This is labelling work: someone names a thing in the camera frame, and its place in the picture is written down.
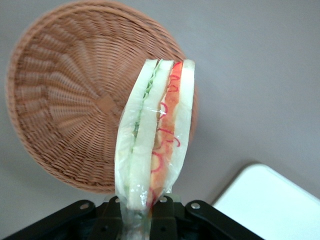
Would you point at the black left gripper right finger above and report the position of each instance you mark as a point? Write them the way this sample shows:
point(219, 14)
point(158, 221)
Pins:
point(163, 217)

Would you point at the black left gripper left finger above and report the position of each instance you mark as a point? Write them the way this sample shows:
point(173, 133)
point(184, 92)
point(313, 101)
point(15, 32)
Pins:
point(110, 217)

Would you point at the triangle sandwich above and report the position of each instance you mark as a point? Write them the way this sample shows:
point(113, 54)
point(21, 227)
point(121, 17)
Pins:
point(142, 140)

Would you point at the cream rectangular tray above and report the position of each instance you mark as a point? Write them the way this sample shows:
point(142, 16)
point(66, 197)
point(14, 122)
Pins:
point(270, 200)

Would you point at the round brown wicker basket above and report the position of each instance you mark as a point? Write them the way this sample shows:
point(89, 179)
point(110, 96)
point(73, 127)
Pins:
point(62, 100)

